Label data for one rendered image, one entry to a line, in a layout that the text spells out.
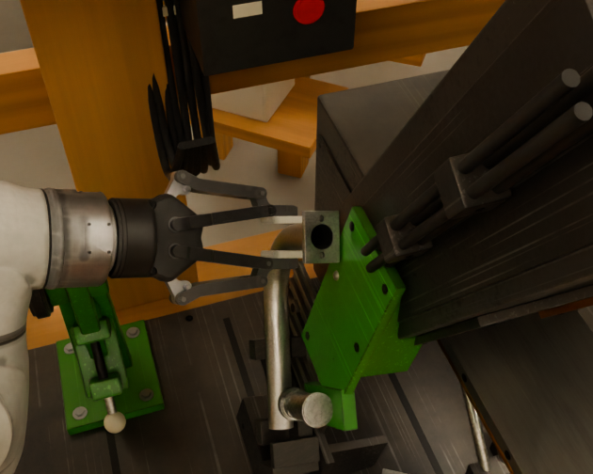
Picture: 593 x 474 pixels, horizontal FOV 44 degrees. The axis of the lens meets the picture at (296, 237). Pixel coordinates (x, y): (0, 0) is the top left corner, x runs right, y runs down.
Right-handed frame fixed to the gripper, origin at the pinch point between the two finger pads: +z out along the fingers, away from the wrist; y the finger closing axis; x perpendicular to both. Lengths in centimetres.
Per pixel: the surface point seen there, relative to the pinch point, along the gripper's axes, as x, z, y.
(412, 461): 8.0, 21.8, -29.4
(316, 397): 0.7, 2.8, -17.5
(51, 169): 211, 16, 25
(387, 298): -11.9, 3.1, -5.8
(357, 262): -6.1, 3.6, -2.6
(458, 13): 13.0, 34.5, 32.1
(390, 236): -19.5, -2.2, 0.0
